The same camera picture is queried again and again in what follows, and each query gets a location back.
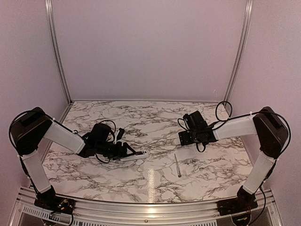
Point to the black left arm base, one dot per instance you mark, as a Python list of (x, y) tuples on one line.
[(55, 203)]

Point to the aluminium frame left post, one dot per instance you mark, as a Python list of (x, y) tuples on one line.
[(55, 46)]

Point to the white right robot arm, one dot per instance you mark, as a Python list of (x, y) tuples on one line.
[(271, 129)]

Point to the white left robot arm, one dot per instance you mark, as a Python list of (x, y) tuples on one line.
[(29, 128)]

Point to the white remote control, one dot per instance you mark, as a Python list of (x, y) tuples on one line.
[(142, 155)]

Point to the aluminium front rail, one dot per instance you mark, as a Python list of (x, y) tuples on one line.
[(100, 213)]

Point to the aluminium frame right post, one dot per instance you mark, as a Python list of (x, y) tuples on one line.
[(241, 47)]

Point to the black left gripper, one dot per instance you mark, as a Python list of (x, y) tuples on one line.
[(120, 153)]

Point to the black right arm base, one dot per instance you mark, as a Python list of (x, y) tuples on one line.
[(243, 202)]

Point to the aluminium frame post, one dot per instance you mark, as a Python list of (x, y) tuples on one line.
[(55, 46), (241, 47)]

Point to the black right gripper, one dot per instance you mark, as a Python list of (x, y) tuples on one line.
[(184, 140)]

